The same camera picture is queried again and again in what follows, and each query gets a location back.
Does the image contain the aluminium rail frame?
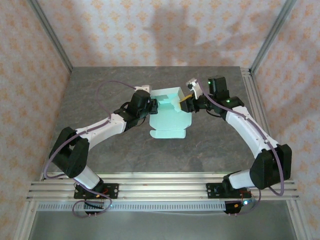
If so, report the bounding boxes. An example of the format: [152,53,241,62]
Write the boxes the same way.
[26,171,301,201]

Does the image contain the aluminium frame leg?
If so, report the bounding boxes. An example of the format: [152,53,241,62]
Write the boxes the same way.
[284,199,315,240]
[14,199,40,240]

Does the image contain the aluminium upright post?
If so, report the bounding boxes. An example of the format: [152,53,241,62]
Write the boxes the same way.
[26,0,74,74]
[249,0,299,74]

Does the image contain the grey metal panel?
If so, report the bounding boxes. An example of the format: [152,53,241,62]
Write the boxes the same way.
[29,211,300,240]

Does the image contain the slotted grey cable duct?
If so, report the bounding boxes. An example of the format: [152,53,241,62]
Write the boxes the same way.
[37,201,227,212]

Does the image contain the mint green paper box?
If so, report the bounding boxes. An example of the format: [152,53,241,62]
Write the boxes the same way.
[149,86,193,140]

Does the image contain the aluminium side rail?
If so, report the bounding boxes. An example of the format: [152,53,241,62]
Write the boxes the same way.
[240,67,285,180]

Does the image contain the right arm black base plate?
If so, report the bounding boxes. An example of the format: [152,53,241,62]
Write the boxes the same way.
[206,182,251,200]

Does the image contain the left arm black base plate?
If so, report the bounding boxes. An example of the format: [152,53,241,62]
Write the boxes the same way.
[74,183,120,200]

